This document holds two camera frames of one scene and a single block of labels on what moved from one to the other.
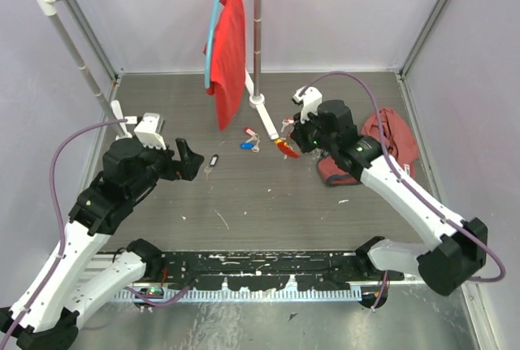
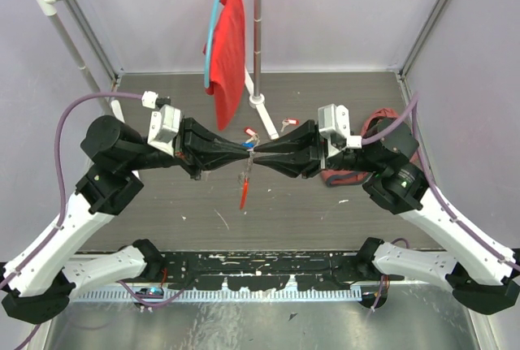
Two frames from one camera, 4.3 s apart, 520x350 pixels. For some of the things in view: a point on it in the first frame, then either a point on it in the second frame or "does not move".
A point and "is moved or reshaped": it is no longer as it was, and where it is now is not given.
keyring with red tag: (287, 150) is moved or reshaped
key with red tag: (251, 132) does not move
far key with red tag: (286, 122) does not move
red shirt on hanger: (228, 74) does not move
